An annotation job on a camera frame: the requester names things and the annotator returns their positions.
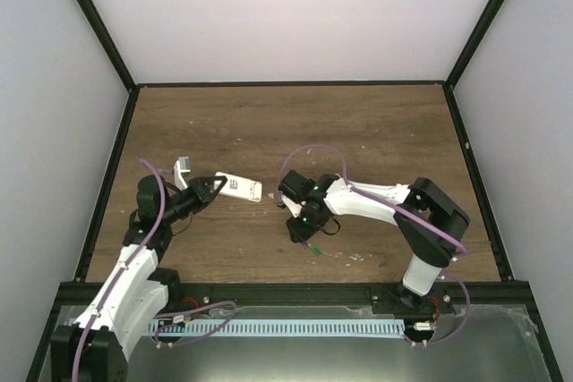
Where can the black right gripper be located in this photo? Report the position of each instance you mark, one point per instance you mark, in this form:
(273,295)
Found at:
(303,233)

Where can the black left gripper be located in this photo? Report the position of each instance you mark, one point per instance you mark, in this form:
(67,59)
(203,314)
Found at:
(202,193)

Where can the white remote control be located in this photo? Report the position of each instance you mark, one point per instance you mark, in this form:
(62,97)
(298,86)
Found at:
(239,187)

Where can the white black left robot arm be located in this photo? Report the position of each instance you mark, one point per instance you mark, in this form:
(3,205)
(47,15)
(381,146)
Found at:
(98,345)

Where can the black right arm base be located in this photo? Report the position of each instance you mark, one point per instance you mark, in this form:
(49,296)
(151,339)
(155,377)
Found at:
(394,298)

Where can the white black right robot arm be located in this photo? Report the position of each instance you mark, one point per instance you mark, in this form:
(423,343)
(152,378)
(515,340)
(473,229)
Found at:
(432,224)

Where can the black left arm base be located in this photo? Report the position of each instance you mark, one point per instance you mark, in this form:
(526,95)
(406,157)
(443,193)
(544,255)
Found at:
(192,299)

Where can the green battery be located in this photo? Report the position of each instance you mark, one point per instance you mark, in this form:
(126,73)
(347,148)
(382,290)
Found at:
(314,249)

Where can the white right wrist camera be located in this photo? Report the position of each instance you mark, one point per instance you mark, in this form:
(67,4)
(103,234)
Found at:
(295,208)

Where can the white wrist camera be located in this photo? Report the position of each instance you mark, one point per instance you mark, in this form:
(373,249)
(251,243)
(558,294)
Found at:
(181,168)
(295,208)

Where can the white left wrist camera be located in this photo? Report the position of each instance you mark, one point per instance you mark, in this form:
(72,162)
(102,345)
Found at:
(181,168)

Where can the light blue slotted cable duct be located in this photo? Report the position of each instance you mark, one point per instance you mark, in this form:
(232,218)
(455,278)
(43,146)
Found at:
(367,328)

